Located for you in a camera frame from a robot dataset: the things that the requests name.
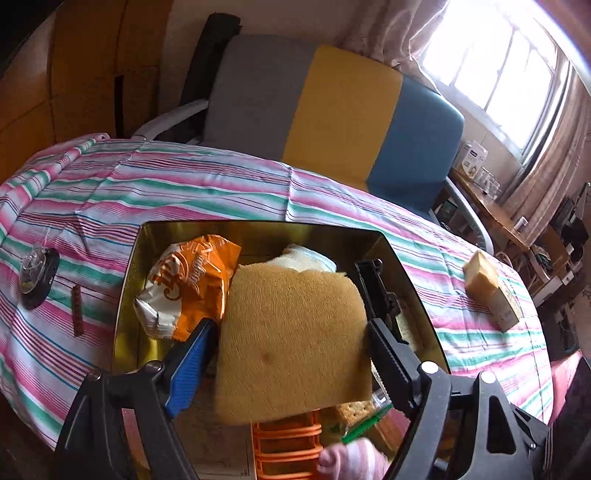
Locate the black respirator mask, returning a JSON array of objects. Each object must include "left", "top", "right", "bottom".
[{"left": 355, "top": 260, "right": 411, "bottom": 344}]

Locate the pink sock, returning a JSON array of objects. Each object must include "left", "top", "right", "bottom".
[{"left": 318, "top": 438, "right": 391, "bottom": 480}]

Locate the green cracker packet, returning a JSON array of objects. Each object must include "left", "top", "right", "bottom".
[
  {"left": 332, "top": 399, "right": 393, "bottom": 445},
  {"left": 394, "top": 300, "right": 423, "bottom": 352}
]

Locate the orange snack bag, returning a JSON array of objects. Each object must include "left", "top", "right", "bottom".
[{"left": 134, "top": 234, "right": 243, "bottom": 342}]

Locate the window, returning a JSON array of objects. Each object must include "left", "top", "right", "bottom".
[{"left": 418, "top": 0, "right": 571, "bottom": 162}]

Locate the gold tin box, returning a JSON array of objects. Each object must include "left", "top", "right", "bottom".
[{"left": 111, "top": 220, "right": 452, "bottom": 480}]

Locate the large yellow sponge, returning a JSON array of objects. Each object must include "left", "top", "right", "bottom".
[{"left": 215, "top": 263, "right": 374, "bottom": 425}]

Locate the pale floral curtain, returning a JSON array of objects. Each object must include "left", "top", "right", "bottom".
[
  {"left": 344, "top": 0, "right": 451, "bottom": 88},
  {"left": 501, "top": 65, "right": 591, "bottom": 245}
]

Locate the clear glass jar set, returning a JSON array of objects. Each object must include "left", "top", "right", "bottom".
[{"left": 478, "top": 166, "right": 504, "bottom": 199}]

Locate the cream sock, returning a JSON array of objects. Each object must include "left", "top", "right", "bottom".
[{"left": 270, "top": 244, "right": 338, "bottom": 274}]

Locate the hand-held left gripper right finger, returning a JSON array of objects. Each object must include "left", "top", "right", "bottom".
[{"left": 366, "top": 318, "right": 551, "bottom": 480}]

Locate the white cardboard box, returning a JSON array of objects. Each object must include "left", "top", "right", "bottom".
[{"left": 485, "top": 281, "right": 525, "bottom": 333}]

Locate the black disc with clear cap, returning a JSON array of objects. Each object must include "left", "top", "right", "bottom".
[{"left": 19, "top": 248, "right": 61, "bottom": 311}]

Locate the small yellow sponge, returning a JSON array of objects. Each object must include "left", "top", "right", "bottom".
[{"left": 463, "top": 250, "right": 500, "bottom": 297}]

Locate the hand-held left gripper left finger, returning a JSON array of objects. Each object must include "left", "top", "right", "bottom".
[{"left": 53, "top": 318, "right": 219, "bottom": 480}]

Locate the wooden side table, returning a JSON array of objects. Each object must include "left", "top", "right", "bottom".
[{"left": 450, "top": 168, "right": 571, "bottom": 278}]

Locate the wooden cabinet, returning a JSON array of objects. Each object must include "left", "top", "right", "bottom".
[{"left": 0, "top": 0, "right": 174, "bottom": 185}]

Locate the brown snack bar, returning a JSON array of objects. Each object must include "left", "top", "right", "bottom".
[{"left": 71, "top": 285, "right": 84, "bottom": 336}]

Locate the striped tablecloth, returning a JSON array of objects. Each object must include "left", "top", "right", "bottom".
[{"left": 0, "top": 133, "right": 555, "bottom": 450}]

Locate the red cloth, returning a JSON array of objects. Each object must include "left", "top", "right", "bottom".
[{"left": 549, "top": 355, "right": 591, "bottom": 416}]

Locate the orange plastic rack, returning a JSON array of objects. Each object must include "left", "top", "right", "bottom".
[{"left": 250, "top": 410, "right": 324, "bottom": 480}]

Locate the grey yellow blue chair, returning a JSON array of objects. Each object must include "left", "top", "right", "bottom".
[{"left": 131, "top": 33, "right": 495, "bottom": 254}]

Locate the white printed carton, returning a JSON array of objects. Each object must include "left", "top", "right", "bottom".
[{"left": 457, "top": 142, "right": 489, "bottom": 178}]

